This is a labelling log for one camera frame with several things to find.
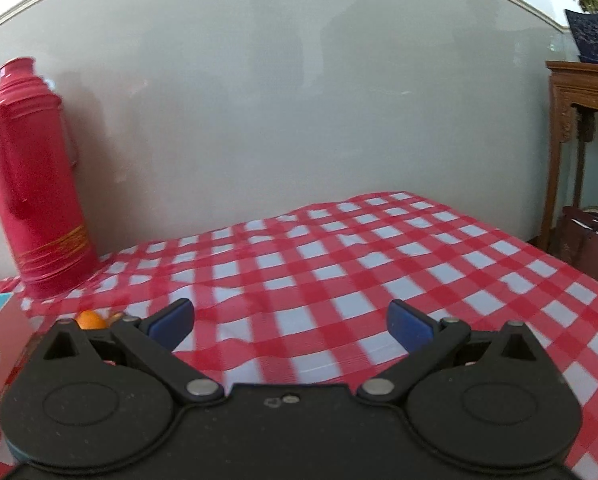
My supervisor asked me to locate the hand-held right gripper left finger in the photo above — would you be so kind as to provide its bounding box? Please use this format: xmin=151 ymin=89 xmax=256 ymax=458
xmin=43 ymin=298 xmax=226 ymax=404

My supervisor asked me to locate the red thermos flask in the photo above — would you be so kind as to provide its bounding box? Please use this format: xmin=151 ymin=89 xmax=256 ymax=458
xmin=0 ymin=57 xmax=100 ymax=301

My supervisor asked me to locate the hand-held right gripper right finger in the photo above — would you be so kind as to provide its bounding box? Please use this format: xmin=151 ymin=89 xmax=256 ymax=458
xmin=356 ymin=299 xmax=544 ymax=404

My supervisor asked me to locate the carved wooden side table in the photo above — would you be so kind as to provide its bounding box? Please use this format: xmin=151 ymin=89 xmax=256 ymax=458
xmin=539 ymin=60 xmax=598 ymax=253

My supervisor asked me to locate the blue patterned plant pot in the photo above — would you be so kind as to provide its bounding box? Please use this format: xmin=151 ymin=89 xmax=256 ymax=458
xmin=564 ymin=8 xmax=598 ymax=65

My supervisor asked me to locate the red checkered tablecloth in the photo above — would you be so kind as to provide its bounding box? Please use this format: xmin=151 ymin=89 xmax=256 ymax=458
xmin=0 ymin=191 xmax=598 ymax=480

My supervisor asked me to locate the dark red bag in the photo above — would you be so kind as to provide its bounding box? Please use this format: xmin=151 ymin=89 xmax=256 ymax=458
xmin=558 ymin=205 xmax=598 ymax=292

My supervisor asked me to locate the colourful cardboard box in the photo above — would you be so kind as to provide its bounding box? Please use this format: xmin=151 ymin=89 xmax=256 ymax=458
xmin=0 ymin=294 xmax=36 ymax=443

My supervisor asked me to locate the orange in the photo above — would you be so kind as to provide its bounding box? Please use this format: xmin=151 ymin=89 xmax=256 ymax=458
xmin=76 ymin=310 xmax=106 ymax=331

